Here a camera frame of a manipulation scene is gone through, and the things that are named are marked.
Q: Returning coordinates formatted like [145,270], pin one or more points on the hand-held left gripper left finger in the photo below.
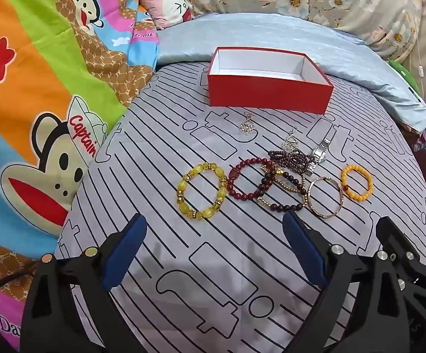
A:
[124,250]

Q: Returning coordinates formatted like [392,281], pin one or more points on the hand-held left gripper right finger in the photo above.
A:
[305,250]

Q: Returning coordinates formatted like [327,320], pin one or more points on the gold bangle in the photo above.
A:
[309,198]

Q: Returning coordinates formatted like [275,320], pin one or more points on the red cardboard box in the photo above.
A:
[264,92]

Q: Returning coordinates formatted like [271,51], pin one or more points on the silver wristwatch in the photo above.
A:
[319,152]

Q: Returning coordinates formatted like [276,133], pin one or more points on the grey striped bedsheet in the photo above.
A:
[161,154]

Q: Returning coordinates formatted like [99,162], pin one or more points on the silver pendant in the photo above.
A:
[245,128]
[290,143]

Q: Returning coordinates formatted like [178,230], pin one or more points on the green plush toy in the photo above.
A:
[400,70]

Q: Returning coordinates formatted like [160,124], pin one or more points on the light blue quilt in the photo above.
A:
[272,29]

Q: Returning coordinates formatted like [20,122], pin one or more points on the cartoon monkey blanket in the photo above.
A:
[32,44]

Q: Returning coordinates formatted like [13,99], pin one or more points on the pink rabbit pillow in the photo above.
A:
[161,3]

